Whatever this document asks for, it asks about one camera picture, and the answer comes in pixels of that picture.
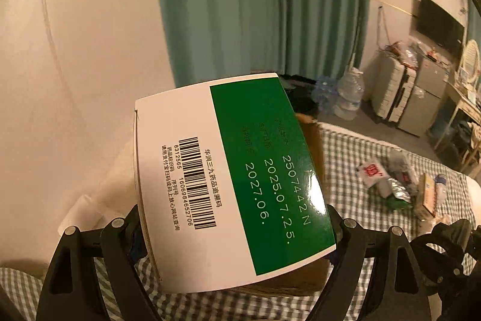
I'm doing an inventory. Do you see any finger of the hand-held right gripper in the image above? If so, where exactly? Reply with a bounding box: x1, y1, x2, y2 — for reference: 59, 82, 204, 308
412, 218, 475, 281

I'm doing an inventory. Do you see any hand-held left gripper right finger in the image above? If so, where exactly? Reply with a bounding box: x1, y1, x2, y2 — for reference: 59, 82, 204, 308
312, 204, 438, 321

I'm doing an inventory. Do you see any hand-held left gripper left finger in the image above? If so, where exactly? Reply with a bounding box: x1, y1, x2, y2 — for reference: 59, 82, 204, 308
35, 204, 162, 321

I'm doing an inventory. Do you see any brown cardboard box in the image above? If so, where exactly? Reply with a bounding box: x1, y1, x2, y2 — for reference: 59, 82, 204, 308
225, 113, 333, 297

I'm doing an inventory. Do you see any green and white medicine box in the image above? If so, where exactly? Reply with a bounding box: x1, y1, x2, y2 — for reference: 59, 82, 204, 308
134, 72, 337, 293

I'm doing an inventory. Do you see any beige carton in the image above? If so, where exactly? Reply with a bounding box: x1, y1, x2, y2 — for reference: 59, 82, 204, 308
415, 172, 440, 220

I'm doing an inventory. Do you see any white mattress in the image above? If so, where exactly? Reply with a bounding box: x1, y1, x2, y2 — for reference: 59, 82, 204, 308
465, 175, 481, 235

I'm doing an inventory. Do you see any white bottle with blue cap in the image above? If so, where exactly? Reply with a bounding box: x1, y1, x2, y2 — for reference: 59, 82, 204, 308
432, 174, 449, 209

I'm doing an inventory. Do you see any silver foil packet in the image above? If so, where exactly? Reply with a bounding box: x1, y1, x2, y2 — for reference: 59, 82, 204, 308
379, 176, 413, 211

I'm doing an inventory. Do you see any white packet with red label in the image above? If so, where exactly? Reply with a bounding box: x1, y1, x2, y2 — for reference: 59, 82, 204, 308
356, 160, 389, 188

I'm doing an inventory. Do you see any checkered bed sheet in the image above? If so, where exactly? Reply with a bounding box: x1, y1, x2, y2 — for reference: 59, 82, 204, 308
0, 122, 481, 321

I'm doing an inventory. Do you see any large clear water jug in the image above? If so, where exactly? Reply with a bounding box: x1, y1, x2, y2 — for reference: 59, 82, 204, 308
334, 67, 366, 120

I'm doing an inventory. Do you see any white desk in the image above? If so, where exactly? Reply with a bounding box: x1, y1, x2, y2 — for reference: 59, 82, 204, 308
436, 76, 481, 171

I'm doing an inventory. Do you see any grey mini fridge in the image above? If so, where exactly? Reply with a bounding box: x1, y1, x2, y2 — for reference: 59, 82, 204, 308
398, 56, 453, 137

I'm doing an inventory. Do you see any pack of blue water bottles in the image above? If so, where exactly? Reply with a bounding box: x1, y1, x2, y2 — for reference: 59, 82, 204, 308
312, 75, 341, 112

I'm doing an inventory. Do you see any dark clothes pile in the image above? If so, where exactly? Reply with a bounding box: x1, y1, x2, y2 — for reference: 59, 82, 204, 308
280, 73, 320, 116

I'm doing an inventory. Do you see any white suitcase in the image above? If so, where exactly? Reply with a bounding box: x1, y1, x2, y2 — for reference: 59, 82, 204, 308
376, 50, 419, 124

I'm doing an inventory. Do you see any white round mirror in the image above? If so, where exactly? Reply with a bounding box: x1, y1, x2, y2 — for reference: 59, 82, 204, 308
455, 39, 481, 88

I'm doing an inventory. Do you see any plastic bags pile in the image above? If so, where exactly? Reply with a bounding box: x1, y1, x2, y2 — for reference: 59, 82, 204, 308
384, 41, 421, 69

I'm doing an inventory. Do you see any narrow teal curtain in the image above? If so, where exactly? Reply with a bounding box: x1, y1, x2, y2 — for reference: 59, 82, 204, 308
466, 0, 481, 43

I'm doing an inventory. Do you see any wide teal curtain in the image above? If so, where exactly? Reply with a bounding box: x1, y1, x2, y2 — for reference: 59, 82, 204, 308
149, 0, 372, 98

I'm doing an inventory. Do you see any black wall television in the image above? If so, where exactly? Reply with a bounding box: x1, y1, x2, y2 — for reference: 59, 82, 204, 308
416, 0, 466, 56

